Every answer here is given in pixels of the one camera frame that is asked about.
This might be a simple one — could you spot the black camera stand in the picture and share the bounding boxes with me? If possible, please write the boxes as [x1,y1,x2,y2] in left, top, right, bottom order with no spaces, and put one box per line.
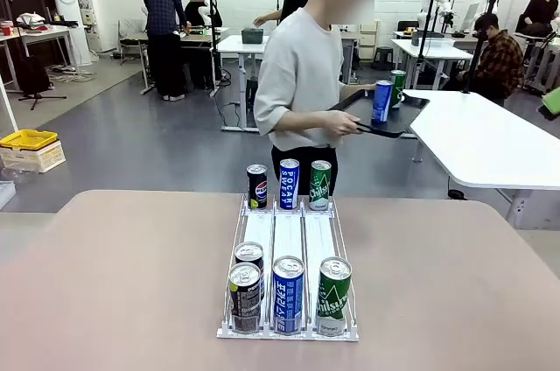
[462,0,502,95]

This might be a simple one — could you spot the black tripod base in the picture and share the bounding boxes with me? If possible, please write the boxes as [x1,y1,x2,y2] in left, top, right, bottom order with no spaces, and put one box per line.
[19,91,67,111]

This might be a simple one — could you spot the person in grey sweater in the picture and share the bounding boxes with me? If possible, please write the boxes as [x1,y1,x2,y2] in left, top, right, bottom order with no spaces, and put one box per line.
[252,0,397,197]

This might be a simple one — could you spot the black backpack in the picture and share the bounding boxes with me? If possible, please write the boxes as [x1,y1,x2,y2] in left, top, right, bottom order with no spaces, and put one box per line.
[17,55,52,96]

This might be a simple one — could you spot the white desk by wall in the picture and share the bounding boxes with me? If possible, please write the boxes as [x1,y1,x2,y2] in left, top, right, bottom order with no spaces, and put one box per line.
[511,31,560,96]

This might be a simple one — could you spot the white floor cable bundle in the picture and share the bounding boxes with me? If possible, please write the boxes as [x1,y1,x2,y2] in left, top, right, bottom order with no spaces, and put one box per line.
[46,63,96,84]

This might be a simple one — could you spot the seated person with black hair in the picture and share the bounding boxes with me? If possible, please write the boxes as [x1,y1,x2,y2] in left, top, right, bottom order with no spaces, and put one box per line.
[183,0,212,32]

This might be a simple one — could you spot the black serving tray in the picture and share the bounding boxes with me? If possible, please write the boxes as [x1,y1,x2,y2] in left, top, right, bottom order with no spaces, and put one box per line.
[326,88,432,139]

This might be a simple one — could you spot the green Chilsung Cider can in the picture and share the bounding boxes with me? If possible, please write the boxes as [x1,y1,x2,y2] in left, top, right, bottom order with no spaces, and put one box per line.
[388,69,408,109]
[309,159,333,212]
[315,256,354,337]

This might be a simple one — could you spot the yellow crate lid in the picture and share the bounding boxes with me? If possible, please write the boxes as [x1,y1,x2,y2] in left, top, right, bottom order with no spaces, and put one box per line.
[1,129,60,151]

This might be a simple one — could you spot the white can dispenser rack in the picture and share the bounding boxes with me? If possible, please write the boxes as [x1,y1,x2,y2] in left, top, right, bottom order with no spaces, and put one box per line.
[216,193,361,342]

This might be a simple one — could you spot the dark grey stool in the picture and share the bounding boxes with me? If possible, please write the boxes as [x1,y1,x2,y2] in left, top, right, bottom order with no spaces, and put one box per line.
[373,45,395,72]

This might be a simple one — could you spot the black plastic stool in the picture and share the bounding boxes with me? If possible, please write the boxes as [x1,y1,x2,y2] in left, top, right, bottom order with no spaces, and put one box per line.
[245,77,260,106]

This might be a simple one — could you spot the cream plastic crate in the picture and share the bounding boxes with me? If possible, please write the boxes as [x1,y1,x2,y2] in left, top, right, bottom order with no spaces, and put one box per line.
[0,139,67,175]

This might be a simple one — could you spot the black light stand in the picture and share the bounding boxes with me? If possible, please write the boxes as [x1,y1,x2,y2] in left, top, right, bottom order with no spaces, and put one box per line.
[414,0,459,88]

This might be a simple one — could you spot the translucent plastic box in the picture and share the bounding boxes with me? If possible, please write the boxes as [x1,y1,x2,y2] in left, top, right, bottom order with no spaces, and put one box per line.
[0,180,17,211]

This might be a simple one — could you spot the large white table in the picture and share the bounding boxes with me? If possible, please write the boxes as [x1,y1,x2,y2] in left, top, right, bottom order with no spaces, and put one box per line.
[402,89,560,230]

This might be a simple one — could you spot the person's right forearm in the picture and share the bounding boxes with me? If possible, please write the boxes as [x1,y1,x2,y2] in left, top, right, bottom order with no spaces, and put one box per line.
[279,109,330,136]

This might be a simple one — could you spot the white height-adjustable desk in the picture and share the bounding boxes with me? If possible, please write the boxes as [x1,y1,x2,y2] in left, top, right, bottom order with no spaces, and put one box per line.
[216,33,273,134]

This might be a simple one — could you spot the white metal frame leg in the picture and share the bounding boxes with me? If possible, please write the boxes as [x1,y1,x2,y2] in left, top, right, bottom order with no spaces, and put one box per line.
[0,77,19,136]

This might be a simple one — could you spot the person's right hand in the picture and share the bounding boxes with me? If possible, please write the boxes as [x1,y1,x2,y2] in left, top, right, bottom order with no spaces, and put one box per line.
[326,113,365,138]

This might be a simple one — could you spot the person in dark plaid shirt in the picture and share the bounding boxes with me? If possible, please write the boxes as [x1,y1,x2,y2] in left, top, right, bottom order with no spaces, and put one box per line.
[143,0,188,102]

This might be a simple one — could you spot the seated person in black top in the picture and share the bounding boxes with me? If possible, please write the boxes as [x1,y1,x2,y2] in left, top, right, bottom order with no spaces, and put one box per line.
[515,0,560,36]

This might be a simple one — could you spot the black Pepsi can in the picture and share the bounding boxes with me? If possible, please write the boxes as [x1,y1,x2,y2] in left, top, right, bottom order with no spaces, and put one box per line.
[229,262,263,333]
[234,241,265,270]
[246,164,269,210]

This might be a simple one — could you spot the white side table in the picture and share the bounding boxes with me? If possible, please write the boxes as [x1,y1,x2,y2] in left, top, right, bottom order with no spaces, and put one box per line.
[0,24,74,83]

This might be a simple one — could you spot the person in orange plaid shirt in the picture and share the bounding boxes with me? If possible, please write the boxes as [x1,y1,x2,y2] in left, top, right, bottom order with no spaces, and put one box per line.
[457,12,526,106]

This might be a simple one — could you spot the white twin robot arms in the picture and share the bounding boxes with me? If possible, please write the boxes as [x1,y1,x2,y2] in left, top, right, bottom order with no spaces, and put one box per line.
[416,0,456,36]

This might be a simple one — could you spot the dark grey box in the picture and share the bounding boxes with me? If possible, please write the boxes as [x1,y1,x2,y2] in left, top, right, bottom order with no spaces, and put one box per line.
[241,27,265,45]

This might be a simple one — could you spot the white desk with robots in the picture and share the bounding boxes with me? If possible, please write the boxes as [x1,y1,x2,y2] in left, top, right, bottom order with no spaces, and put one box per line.
[388,37,474,91]

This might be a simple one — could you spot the desk with black stand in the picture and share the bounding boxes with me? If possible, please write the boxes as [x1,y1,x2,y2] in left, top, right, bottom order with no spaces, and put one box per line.
[137,0,231,97]

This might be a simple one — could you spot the blue Pocari Sweat can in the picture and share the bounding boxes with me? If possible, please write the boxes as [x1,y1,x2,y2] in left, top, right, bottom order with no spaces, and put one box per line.
[278,158,301,211]
[271,255,306,336]
[370,79,394,123]

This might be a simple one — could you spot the white drawer unit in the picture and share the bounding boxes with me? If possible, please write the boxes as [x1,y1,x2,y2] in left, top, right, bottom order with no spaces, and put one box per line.
[358,20,380,49]

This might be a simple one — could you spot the white cloth pile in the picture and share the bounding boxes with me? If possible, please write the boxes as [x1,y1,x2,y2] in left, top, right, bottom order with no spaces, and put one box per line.
[16,11,47,33]

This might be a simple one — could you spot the grey desk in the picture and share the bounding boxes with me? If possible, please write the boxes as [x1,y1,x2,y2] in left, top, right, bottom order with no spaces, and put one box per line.
[339,31,361,86]

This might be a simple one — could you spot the green bag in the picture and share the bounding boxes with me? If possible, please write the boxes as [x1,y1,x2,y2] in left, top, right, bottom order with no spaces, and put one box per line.
[541,86,560,116]

